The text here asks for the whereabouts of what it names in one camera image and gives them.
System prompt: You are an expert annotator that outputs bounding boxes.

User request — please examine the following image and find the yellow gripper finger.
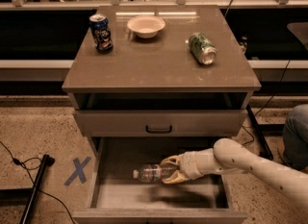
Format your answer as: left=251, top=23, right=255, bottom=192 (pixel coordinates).
left=162, top=170, right=189, bottom=185
left=161, top=155, right=181, bottom=166

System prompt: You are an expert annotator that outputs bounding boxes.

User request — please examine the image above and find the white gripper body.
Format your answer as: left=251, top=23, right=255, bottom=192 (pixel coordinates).
left=179, top=152, right=202, bottom=180

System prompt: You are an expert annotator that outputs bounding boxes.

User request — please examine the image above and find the clear plastic water bottle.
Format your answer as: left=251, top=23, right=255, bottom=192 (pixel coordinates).
left=133, top=163, right=178, bottom=183

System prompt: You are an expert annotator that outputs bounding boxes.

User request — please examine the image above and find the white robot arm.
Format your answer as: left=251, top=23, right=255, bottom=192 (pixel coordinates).
left=161, top=138, right=308, bottom=211

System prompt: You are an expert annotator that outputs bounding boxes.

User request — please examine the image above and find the open middle drawer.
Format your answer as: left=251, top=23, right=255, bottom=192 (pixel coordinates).
left=73, top=137, right=246, bottom=224

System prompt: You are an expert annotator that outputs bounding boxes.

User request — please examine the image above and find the grey drawer cabinet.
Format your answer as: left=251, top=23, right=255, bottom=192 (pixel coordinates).
left=62, top=4, right=262, bottom=224

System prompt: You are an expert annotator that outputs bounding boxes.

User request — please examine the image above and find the black tripod leg right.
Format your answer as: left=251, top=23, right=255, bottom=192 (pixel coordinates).
left=246, top=106, right=273, bottom=161

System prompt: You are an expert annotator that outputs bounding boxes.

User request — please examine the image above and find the black tripod leg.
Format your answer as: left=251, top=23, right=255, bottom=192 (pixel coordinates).
left=246, top=106, right=273, bottom=161
left=19, top=155, right=54, bottom=224

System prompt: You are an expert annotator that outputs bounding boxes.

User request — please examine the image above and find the blue tape cross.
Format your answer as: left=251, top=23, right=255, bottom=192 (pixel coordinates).
left=64, top=156, right=91, bottom=187

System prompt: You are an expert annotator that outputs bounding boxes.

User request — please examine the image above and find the green soda can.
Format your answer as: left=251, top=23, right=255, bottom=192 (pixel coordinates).
left=189, top=33, right=218, bottom=65

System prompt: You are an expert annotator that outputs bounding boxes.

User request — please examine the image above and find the person leg in jeans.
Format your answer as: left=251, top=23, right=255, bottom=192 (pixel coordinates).
left=283, top=104, right=308, bottom=170

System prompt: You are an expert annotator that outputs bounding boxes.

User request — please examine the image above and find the black tripod leg left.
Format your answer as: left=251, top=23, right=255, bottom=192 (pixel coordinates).
left=19, top=155, right=54, bottom=224

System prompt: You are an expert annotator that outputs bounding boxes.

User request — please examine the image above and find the white paper bowl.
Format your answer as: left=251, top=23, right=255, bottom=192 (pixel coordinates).
left=127, top=15, right=166, bottom=39

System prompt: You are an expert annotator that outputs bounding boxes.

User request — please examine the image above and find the blue pepsi can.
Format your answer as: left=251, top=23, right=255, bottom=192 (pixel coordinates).
left=90, top=13, right=114, bottom=54

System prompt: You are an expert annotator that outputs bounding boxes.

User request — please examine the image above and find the closed top drawer with handle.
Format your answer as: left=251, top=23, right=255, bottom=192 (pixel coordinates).
left=74, top=110, right=247, bottom=137

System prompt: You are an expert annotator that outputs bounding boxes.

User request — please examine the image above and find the black cable left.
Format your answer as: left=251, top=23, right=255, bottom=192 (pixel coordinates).
left=0, top=140, right=77, bottom=224

